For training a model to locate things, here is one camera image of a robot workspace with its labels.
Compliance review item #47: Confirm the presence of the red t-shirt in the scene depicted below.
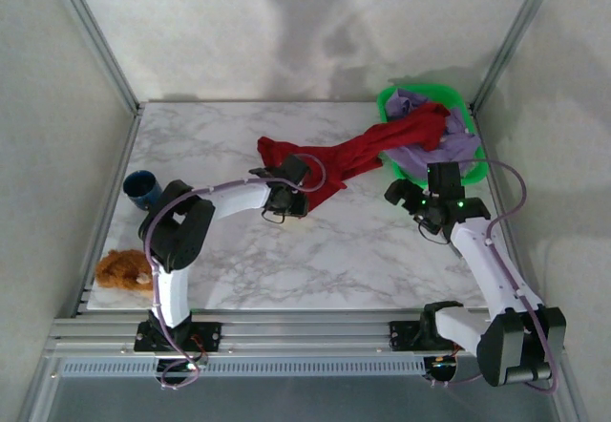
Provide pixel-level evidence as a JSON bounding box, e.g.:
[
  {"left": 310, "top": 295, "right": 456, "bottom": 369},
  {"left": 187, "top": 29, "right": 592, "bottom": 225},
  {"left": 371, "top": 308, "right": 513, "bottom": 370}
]
[{"left": 257, "top": 102, "right": 453, "bottom": 213}]

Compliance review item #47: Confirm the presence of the green plastic basket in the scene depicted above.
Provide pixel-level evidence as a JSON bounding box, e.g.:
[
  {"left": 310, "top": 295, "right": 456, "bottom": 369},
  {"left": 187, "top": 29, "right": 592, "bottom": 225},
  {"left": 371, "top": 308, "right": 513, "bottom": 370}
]
[{"left": 375, "top": 82, "right": 489, "bottom": 187}]

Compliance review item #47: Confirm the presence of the purple t-shirt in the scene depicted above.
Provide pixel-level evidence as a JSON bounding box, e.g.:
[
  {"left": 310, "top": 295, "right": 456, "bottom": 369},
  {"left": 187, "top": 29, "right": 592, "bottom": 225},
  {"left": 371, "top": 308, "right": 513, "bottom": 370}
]
[{"left": 384, "top": 88, "right": 483, "bottom": 178}]

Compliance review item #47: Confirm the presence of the dark blue mug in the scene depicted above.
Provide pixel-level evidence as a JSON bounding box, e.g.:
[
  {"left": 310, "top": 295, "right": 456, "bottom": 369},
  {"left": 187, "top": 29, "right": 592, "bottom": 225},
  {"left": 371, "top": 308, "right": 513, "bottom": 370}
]
[{"left": 122, "top": 169, "right": 166, "bottom": 213}]

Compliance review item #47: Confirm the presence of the brown plush toy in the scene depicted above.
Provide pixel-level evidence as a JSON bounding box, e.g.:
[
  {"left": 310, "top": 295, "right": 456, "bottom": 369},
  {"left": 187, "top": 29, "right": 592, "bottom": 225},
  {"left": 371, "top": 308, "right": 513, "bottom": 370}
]
[{"left": 95, "top": 248, "right": 155, "bottom": 294}]

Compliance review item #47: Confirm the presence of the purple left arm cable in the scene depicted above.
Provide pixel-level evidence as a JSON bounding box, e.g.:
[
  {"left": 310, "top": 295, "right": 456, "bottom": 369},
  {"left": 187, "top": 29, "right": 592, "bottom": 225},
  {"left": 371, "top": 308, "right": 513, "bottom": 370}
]
[{"left": 140, "top": 153, "right": 328, "bottom": 392}]

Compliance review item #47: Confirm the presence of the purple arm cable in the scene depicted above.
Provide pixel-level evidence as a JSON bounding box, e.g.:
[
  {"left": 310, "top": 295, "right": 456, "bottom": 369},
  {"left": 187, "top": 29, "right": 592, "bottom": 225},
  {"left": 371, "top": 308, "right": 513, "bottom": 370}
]
[
  {"left": 429, "top": 158, "right": 559, "bottom": 394},
  {"left": 140, "top": 153, "right": 328, "bottom": 392}
]

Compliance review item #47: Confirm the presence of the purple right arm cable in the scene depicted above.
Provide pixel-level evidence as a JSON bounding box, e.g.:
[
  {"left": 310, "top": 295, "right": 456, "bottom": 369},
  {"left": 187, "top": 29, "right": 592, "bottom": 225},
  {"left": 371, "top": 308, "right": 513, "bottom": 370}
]
[{"left": 429, "top": 158, "right": 559, "bottom": 394}]

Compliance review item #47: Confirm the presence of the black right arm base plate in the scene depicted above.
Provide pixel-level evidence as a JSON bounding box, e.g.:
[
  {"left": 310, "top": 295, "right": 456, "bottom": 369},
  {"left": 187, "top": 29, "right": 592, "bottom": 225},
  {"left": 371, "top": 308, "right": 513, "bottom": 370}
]
[{"left": 389, "top": 319, "right": 433, "bottom": 351}]

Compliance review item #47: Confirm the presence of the aluminium frame rail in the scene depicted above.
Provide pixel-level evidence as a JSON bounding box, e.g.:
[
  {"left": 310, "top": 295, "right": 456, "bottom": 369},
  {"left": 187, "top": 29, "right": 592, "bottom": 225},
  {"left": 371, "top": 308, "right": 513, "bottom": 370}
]
[{"left": 42, "top": 309, "right": 569, "bottom": 359}]

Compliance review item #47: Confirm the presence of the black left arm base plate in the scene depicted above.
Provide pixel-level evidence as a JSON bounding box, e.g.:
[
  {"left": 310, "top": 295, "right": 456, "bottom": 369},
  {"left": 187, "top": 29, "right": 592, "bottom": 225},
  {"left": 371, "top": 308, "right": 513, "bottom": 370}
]
[{"left": 133, "top": 321, "right": 223, "bottom": 352}]

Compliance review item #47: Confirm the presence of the grey slotted cable duct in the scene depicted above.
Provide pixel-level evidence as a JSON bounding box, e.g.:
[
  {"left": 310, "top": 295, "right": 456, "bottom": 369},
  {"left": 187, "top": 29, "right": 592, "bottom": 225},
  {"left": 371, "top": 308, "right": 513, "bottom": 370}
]
[{"left": 56, "top": 357, "right": 429, "bottom": 379}]

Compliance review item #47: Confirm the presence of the aluminium frame post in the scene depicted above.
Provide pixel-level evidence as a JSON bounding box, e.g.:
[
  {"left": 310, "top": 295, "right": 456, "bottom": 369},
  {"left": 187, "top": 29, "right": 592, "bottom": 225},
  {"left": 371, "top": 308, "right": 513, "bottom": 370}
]
[
  {"left": 469, "top": 0, "right": 567, "bottom": 113},
  {"left": 45, "top": 0, "right": 144, "bottom": 116}
]

